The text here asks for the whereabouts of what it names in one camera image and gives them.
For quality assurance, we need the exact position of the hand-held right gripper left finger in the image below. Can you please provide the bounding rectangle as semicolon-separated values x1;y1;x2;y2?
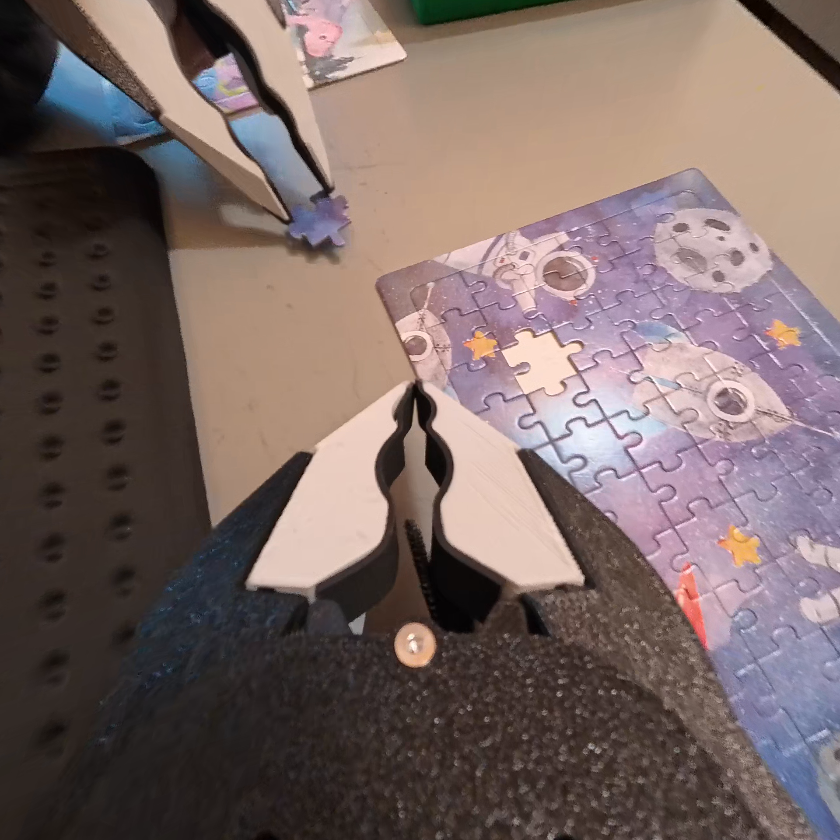
245;382;417;611

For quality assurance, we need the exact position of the blue jigsaw puzzle piece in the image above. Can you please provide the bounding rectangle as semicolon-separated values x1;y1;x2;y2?
287;193;352;249

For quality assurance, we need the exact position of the landscape jigsaw puzzle board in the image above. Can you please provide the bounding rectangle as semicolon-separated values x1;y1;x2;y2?
39;0;408;142

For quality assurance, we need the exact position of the grey desk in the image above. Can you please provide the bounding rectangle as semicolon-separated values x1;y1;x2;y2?
26;0;840;815

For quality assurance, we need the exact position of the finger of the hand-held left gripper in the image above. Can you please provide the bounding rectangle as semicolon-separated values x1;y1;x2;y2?
197;0;333;198
66;0;294;222

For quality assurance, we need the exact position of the space jigsaw puzzle board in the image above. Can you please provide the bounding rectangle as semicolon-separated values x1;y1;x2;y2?
375;167;840;775

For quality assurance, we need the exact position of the adjacent white desk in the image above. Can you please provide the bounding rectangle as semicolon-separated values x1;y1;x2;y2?
764;0;840;56

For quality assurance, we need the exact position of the green plastic bin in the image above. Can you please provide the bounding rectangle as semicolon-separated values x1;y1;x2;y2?
407;0;572;27

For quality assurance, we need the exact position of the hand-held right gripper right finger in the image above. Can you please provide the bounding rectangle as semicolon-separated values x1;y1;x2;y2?
419;381;586;603

